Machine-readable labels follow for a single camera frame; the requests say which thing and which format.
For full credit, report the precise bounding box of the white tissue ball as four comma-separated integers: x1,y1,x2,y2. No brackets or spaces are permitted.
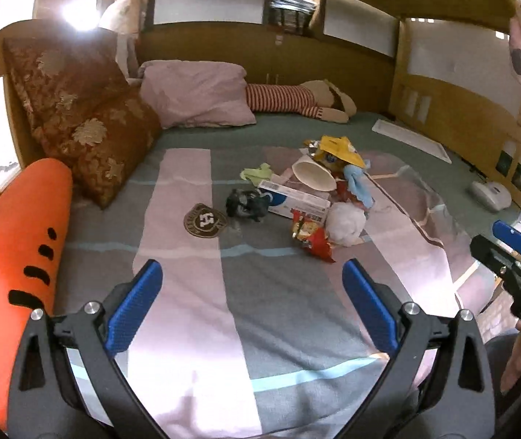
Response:
325,202,366,247

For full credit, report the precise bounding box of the red snack wrapper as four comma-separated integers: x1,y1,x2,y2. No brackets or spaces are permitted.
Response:
291,210,335,263

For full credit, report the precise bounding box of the yellow snack bag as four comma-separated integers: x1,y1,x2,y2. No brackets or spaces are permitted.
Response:
304,136,367,172

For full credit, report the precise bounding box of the white blue toothpaste box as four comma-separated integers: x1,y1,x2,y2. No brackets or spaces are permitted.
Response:
258,180,331,225

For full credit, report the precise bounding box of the green paper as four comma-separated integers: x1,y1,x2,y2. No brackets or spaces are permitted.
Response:
239,162,273,187

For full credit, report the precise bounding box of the black plastic bag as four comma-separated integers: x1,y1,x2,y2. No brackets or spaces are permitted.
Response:
226,188,271,222

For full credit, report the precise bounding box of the white small appliance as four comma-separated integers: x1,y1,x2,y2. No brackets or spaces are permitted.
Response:
469,181,512,212

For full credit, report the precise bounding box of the green bed sheet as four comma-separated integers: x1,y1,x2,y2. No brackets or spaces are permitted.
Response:
135,113,521,237

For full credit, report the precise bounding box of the orange carrot plush pillow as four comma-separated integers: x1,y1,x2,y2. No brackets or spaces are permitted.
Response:
0,159,73,429

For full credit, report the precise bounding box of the white flat board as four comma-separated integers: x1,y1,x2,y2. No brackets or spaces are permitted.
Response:
371,119,452,164

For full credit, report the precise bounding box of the pink hanging cloth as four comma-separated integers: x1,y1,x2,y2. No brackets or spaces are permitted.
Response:
509,13,521,84

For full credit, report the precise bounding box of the plaid pink grey blanket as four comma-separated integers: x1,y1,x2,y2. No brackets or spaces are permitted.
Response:
56,147,493,438

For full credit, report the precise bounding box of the striped plush doll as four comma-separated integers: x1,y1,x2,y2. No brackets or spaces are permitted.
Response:
245,79,358,124

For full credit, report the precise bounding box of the red floral brocade cushion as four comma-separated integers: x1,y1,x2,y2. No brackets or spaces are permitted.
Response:
3,36,162,208

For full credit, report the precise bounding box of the pink bed pillow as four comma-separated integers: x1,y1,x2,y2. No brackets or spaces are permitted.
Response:
138,60,256,129

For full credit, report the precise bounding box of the stack of papers on shelf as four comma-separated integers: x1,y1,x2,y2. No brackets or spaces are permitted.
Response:
268,0,318,35

